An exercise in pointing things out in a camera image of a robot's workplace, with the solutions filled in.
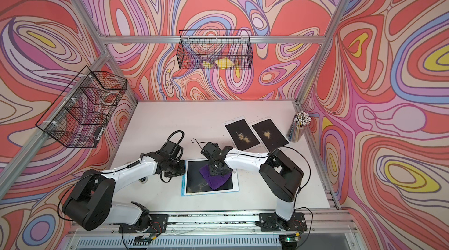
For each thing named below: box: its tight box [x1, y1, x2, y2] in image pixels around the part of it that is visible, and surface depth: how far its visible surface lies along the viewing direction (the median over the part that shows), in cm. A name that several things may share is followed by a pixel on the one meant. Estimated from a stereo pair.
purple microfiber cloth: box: [199, 164, 231, 190], surface depth 84 cm
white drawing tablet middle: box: [222, 115, 262, 152], surface depth 104 cm
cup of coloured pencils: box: [285, 111, 312, 143], surface depth 90 cm
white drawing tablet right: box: [249, 116, 290, 153], surface depth 106 cm
